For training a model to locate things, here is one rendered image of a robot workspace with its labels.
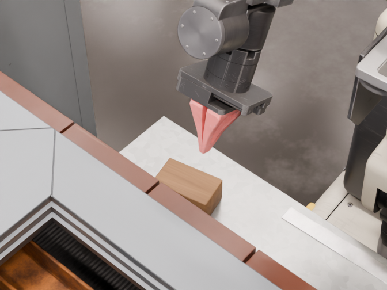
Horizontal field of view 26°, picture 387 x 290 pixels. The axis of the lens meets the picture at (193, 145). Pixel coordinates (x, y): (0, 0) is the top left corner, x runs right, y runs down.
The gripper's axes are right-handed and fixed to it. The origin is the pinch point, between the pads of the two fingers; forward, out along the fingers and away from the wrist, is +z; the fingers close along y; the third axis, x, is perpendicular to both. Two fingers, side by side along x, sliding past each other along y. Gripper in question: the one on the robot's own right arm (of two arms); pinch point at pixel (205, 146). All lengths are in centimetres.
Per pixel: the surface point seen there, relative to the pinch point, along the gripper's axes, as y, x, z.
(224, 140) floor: -49, 110, 58
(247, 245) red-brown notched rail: 6.9, 7.7, 14.7
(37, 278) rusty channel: -20.0, -0.8, 34.8
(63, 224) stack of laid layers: -15.4, -4.1, 20.2
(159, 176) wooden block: -15.5, 19.0, 20.1
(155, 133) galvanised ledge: -25.1, 30.4, 20.3
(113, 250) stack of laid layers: -6.4, -4.0, 18.8
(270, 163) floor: -33, 111, 58
